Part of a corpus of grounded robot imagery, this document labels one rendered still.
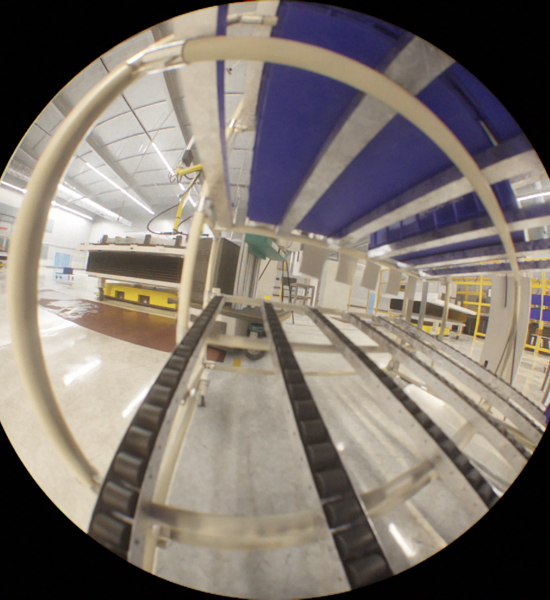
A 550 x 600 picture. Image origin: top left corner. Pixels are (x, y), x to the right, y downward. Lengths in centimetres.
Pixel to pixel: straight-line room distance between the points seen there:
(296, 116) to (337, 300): 763
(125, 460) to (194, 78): 37
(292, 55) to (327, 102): 11
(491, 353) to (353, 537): 165
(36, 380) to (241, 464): 55
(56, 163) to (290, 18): 22
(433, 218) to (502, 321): 128
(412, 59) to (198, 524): 44
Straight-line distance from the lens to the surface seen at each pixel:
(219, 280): 136
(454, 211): 56
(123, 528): 20
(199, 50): 21
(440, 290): 871
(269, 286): 693
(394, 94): 21
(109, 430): 74
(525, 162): 36
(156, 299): 283
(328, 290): 757
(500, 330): 174
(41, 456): 76
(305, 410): 25
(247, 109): 65
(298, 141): 32
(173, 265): 255
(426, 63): 24
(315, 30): 25
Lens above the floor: 51
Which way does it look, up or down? 3 degrees down
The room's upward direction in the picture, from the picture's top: 8 degrees clockwise
